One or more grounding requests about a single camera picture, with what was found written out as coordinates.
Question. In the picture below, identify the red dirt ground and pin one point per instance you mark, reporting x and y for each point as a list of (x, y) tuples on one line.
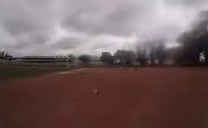
[(125, 100)]

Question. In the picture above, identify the long low pale building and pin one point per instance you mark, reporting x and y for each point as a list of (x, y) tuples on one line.
[(42, 60)]

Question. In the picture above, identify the green grass field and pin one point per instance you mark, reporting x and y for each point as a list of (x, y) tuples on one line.
[(15, 71)]

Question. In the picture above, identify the row of dark trees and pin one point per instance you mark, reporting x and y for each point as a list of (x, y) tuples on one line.
[(192, 43)]

